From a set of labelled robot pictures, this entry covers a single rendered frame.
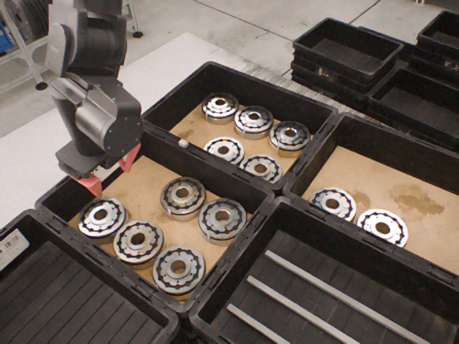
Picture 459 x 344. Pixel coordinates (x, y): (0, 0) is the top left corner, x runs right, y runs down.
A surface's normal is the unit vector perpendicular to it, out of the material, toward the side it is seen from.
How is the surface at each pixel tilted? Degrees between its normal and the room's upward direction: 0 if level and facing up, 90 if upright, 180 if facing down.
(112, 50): 86
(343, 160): 0
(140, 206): 0
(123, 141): 92
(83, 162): 2
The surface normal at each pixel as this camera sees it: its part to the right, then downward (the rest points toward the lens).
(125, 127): 0.73, 0.53
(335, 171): -0.04, -0.64
